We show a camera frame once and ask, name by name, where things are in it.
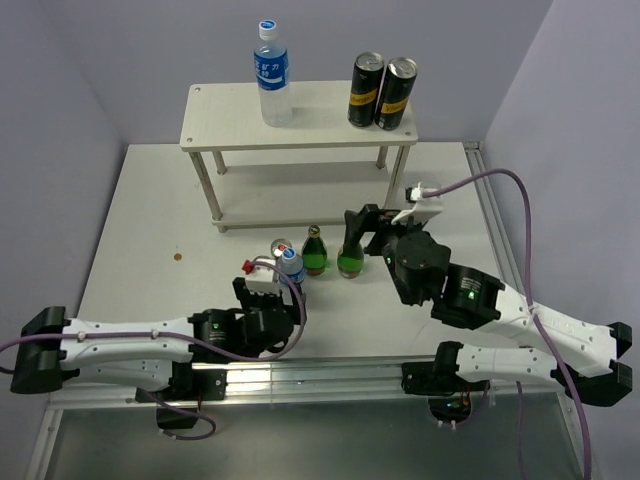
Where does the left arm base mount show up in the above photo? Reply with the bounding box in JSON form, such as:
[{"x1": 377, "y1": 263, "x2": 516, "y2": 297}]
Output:
[{"x1": 134, "y1": 367, "x2": 227, "y2": 441}]

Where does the white two-tier shelf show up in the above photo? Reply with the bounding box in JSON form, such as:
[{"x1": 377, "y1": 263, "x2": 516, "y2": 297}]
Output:
[{"x1": 179, "y1": 80, "x2": 418, "y2": 233}]

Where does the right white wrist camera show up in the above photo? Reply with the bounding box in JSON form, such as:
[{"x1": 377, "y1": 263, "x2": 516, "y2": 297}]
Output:
[{"x1": 391, "y1": 182, "x2": 444, "y2": 226}]

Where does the left black tall can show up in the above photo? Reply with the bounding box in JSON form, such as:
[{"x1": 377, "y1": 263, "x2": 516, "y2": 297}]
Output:
[{"x1": 347, "y1": 52, "x2": 385, "y2": 128}]

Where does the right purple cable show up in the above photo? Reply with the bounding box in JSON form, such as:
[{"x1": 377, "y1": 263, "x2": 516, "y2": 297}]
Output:
[{"x1": 424, "y1": 169, "x2": 594, "y2": 480}]

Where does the green glass bottle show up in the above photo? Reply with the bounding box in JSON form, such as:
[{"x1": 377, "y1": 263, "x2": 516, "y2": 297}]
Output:
[
  {"x1": 302, "y1": 225, "x2": 328, "y2": 276},
  {"x1": 337, "y1": 242, "x2": 364, "y2": 279}
]

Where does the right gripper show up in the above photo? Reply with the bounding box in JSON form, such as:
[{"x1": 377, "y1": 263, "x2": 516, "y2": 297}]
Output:
[{"x1": 343, "y1": 202, "x2": 426, "y2": 304}]

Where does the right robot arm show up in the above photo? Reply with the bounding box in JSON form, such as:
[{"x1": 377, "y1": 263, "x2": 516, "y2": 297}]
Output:
[{"x1": 344, "y1": 204, "x2": 633, "y2": 407}]

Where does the black tall can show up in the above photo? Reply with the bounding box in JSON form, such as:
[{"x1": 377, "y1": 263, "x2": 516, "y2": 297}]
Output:
[
  {"x1": 374, "y1": 57, "x2": 418, "y2": 131},
  {"x1": 347, "y1": 52, "x2": 385, "y2": 128}
]

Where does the right black tall can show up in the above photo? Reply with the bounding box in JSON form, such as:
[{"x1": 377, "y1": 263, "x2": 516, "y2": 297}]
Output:
[{"x1": 374, "y1": 57, "x2": 418, "y2": 131}]

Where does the aluminium side rail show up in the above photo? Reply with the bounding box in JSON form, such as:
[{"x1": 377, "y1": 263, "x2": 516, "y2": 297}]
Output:
[{"x1": 462, "y1": 141, "x2": 544, "y2": 321}]

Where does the right green glass bottle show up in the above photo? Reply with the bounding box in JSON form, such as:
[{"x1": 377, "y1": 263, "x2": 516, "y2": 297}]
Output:
[{"x1": 337, "y1": 242, "x2": 364, "y2": 279}]

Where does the aluminium front rail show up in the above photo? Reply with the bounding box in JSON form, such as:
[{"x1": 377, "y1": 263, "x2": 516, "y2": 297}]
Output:
[{"x1": 47, "y1": 354, "x2": 561, "y2": 410}]

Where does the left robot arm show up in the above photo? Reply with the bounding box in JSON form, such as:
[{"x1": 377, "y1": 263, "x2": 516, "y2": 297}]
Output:
[{"x1": 8, "y1": 277, "x2": 306, "y2": 400}]

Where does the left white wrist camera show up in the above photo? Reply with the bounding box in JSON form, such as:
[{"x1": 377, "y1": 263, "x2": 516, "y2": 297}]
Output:
[{"x1": 242, "y1": 256, "x2": 280, "y2": 295}]

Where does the blue-label water bottle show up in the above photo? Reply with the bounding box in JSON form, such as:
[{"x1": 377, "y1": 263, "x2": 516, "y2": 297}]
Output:
[
  {"x1": 254, "y1": 19, "x2": 293, "y2": 127},
  {"x1": 276, "y1": 247, "x2": 305, "y2": 292}
]

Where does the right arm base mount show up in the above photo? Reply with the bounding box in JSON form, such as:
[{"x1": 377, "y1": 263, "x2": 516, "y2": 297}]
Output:
[{"x1": 401, "y1": 361, "x2": 490, "y2": 430}]

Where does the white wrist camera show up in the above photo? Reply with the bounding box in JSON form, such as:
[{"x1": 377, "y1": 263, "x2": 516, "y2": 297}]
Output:
[
  {"x1": 242, "y1": 256, "x2": 280, "y2": 295},
  {"x1": 391, "y1": 182, "x2": 444, "y2": 226}
]

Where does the left green glass bottle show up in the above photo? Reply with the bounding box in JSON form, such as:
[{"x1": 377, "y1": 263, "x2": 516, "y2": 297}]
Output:
[{"x1": 302, "y1": 225, "x2": 328, "y2": 276}]

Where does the rear silver energy can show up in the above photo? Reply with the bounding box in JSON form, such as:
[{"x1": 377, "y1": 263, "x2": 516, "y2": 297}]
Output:
[{"x1": 270, "y1": 238, "x2": 292, "y2": 258}]

